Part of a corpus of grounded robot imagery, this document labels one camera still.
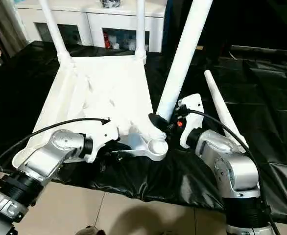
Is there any white plastic table top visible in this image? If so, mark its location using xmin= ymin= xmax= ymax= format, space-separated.
xmin=11 ymin=51 xmax=169 ymax=170

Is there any white plastic table leg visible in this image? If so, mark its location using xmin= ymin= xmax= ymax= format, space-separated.
xmin=203 ymin=70 xmax=250 ymax=149
xmin=38 ymin=0 xmax=74 ymax=65
xmin=135 ymin=0 xmax=147 ymax=62
xmin=155 ymin=0 xmax=214 ymax=134

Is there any dark robot torso part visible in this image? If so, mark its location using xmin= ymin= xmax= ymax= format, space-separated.
xmin=84 ymin=226 xmax=106 ymax=235

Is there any black plastic mat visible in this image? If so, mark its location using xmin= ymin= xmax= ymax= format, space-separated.
xmin=0 ymin=40 xmax=287 ymax=223

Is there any white glass-door cabinet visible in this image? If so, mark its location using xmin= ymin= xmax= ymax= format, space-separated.
xmin=15 ymin=0 xmax=167 ymax=53

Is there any small grey cabinet ornament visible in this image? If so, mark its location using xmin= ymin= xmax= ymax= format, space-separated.
xmin=99 ymin=0 xmax=122 ymax=8

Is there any black flat screen television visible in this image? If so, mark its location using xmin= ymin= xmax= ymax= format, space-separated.
xmin=207 ymin=0 xmax=287 ymax=62

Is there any grey curtain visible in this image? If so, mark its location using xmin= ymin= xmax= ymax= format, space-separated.
xmin=0 ymin=0 xmax=27 ymax=55

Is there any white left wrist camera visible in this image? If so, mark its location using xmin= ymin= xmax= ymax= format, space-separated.
xmin=84 ymin=119 xmax=121 ymax=164

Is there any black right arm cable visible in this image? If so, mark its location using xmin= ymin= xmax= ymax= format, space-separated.
xmin=179 ymin=108 xmax=287 ymax=232

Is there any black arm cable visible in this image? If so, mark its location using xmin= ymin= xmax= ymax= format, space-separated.
xmin=179 ymin=108 xmax=287 ymax=232
xmin=0 ymin=117 xmax=111 ymax=188

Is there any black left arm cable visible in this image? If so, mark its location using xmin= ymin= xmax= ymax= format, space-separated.
xmin=0 ymin=117 xmax=111 ymax=188

